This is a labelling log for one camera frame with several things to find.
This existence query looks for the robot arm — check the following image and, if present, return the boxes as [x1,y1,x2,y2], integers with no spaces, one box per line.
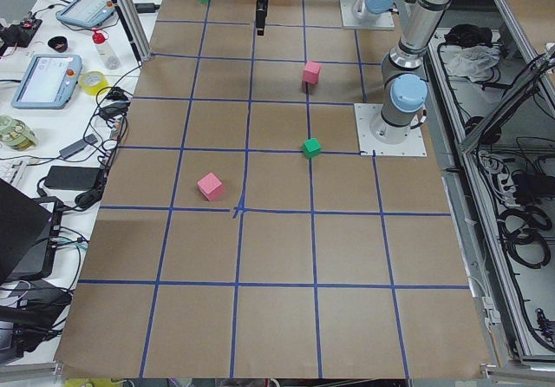
[351,0,394,21]
[370,0,451,143]

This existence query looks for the pink cube far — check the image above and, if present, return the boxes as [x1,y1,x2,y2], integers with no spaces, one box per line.
[302,61,322,85]

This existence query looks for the pink cube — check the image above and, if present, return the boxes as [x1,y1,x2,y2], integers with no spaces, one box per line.
[302,61,322,85]
[197,172,225,201]

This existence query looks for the green cube centre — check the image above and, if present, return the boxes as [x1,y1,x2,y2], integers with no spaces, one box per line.
[302,137,322,160]

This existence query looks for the red capped squeeze bottle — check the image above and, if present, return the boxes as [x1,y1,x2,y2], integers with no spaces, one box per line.
[92,30,121,70]

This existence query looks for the upper teach pendant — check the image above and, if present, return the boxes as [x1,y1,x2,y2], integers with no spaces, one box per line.
[55,0,115,29]

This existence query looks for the teach pendant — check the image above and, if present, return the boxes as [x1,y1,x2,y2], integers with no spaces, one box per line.
[55,0,115,29]
[11,54,82,109]

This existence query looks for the yellow tape roll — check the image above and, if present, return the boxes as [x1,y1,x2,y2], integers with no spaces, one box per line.
[78,71,109,95]

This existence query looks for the pink cube near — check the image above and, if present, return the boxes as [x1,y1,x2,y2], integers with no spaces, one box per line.
[197,172,225,201]

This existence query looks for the black bowl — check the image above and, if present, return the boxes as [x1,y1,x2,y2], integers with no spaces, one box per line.
[47,36,69,53]

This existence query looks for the white cloth rag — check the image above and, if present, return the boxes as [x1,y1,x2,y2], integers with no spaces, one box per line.
[446,45,500,82]

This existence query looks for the lower teach pendant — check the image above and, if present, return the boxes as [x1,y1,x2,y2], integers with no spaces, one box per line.
[11,54,82,109]

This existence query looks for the black power adapter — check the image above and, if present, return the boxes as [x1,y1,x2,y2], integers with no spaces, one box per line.
[44,166,101,191]

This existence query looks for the black laptop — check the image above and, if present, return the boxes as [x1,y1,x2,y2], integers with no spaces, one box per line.
[1,180,62,283]

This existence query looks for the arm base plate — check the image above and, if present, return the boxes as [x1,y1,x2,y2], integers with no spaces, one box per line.
[339,0,395,31]
[354,103,427,157]

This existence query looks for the aluminium frame post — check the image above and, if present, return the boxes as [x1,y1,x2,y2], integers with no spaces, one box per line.
[111,0,152,64]

